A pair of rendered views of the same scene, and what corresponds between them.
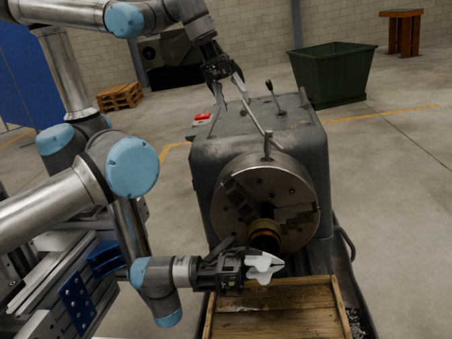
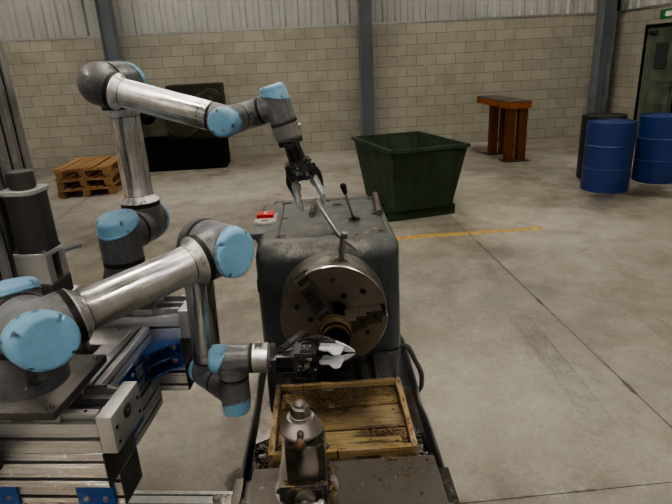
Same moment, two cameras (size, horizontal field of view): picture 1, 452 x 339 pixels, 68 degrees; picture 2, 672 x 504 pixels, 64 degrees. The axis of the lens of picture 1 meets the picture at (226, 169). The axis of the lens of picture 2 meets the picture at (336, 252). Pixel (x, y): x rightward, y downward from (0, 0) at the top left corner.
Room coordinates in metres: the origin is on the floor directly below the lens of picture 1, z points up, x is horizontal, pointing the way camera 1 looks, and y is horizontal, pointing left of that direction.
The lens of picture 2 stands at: (-0.56, 0.18, 1.78)
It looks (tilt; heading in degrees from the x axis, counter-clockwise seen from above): 20 degrees down; 349
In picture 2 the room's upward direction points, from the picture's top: 3 degrees counter-clockwise
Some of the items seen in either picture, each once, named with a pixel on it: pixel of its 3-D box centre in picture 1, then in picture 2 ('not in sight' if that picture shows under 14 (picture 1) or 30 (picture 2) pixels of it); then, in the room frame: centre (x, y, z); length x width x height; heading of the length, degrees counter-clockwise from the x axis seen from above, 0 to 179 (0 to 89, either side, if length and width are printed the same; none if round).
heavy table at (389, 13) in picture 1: (398, 31); (500, 126); (8.60, -4.80, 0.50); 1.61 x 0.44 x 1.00; 172
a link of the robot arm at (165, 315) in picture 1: (162, 299); (231, 390); (0.68, 0.23, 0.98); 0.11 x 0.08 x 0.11; 32
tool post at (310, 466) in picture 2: not in sight; (305, 448); (0.30, 0.09, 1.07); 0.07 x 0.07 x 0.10; 80
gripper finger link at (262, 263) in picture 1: (264, 264); (336, 350); (0.61, -0.04, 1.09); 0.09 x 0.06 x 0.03; 79
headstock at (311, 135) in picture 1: (259, 159); (325, 267); (1.27, -0.14, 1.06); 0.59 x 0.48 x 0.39; 170
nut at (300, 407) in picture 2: not in sight; (299, 408); (0.29, 0.09, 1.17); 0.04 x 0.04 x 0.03
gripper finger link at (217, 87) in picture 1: (218, 97); (297, 197); (0.96, -0.02, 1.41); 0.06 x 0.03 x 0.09; 170
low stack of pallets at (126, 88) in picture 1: (121, 96); (95, 174); (8.73, 2.25, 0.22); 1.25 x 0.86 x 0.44; 175
